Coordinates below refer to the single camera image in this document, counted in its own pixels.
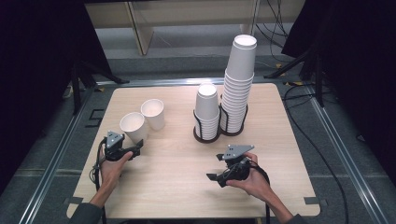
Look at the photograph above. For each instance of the person's right hand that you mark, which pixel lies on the person's right hand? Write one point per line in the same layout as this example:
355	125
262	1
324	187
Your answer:
255	183

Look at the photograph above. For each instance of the black metal stand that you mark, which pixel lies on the black metal stand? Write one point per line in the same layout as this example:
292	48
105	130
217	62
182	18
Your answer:
76	90
318	81

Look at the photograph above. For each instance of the metal floor rail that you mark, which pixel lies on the metal floor rail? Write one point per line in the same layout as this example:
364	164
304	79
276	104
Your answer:
53	165
162	82
345	158

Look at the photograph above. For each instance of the tall stack of white cups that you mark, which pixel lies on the tall stack of white cups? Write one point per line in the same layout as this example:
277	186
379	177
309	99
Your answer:
239	62

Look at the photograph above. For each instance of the single white paper cup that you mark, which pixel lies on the single white paper cup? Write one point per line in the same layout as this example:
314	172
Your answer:
154	113
134	126

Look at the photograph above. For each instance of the dark curtain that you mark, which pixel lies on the dark curtain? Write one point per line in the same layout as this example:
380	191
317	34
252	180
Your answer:
358	77
37	77

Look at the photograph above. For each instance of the beige wooden shelf unit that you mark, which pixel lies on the beige wooden shelf unit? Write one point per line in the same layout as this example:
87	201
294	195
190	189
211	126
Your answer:
141	34

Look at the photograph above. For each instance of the black double cup holder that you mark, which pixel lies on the black double cup holder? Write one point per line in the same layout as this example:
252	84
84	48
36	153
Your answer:
206	141

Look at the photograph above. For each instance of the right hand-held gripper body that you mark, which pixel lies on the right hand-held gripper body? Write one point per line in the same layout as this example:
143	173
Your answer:
236	151

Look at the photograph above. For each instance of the short stack of white cups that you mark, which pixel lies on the short stack of white cups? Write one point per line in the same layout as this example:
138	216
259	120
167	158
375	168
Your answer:
207	104

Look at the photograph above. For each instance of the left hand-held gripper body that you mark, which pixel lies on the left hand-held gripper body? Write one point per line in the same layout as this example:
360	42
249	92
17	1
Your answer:
113	140

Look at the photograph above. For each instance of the person's left hand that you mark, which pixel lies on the person's left hand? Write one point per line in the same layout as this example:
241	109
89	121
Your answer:
110	172

